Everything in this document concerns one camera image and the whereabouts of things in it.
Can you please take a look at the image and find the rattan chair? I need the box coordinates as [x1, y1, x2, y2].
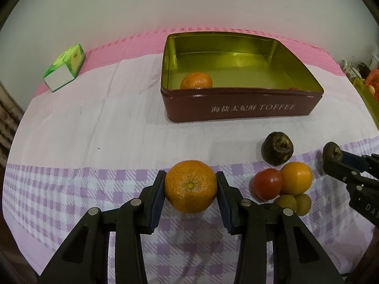
[0, 85, 24, 169]

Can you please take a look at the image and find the green tissue box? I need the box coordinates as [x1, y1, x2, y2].
[43, 44, 86, 92]

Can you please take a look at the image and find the gold tin lid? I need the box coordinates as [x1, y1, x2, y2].
[350, 77, 379, 128]

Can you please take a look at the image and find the red cherry tomato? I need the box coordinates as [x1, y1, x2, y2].
[251, 169, 283, 201]

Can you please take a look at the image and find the pink purple checked tablecloth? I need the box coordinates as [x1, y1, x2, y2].
[3, 31, 378, 273]

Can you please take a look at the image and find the dark mangosteen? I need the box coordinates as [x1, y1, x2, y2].
[322, 142, 343, 163]
[261, 131, 293, 166]

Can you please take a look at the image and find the dark mangosteen back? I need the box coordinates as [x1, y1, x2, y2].
[261, 131, 293, 166]

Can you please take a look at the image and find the small orange mandarin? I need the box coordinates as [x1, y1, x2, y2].
[180, 72, 213, 90]

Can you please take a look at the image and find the large yellow orange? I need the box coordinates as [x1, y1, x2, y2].
[280, 162, 313, 195]

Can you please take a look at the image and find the brown longan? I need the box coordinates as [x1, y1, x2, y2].
[274, 194, 297, 212]
[295, 194, 311, 216]

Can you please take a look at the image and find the clutter beside table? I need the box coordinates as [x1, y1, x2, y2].
[341, 59, 378, 98]

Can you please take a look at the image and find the red toffee tin box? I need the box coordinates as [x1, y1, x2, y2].
[161, 31, 324, 122]

